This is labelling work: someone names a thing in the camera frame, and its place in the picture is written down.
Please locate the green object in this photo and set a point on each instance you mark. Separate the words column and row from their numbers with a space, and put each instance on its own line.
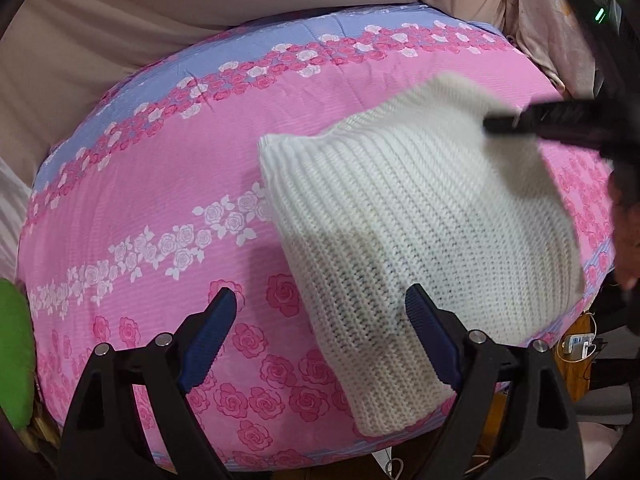
column 17, row 354

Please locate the floral pillow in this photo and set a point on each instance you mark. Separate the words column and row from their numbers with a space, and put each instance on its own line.
column 547, row 32

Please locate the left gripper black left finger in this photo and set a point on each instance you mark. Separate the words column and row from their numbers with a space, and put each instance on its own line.
column 103, row 437

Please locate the white knit sweater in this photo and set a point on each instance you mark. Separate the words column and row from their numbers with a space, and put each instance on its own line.
column 414, row 192

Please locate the person's right hand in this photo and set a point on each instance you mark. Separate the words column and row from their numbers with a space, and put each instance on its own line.
column 625, row 237

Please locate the white striped cloth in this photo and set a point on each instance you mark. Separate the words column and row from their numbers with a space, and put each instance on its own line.
column 14, row 196

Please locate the pink floral quilt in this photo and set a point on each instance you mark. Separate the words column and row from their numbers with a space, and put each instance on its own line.
column 155, row 203

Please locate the white charger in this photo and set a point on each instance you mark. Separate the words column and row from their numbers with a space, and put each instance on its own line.
column 575, row 348

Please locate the wooden bedside stand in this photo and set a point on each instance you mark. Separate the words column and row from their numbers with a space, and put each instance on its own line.
column 574, row 368

